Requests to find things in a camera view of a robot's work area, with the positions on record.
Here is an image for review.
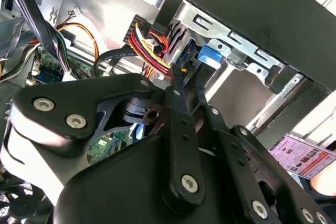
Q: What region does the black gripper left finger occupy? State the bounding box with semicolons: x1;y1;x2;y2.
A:
10;68;207;206

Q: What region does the hard disk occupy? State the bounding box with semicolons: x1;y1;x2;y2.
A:
161;20;223;78

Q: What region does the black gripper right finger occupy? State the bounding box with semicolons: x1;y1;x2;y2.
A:
187;76;331;224

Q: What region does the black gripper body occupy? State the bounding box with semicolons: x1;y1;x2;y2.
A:
54;133;245;224

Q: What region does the black data wire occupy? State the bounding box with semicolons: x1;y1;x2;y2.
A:
93;47;196;86

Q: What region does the person's bare hand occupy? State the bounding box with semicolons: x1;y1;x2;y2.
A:
309;170;336;197

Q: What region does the red yellow black power wire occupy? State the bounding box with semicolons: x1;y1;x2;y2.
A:
123;13;175;78

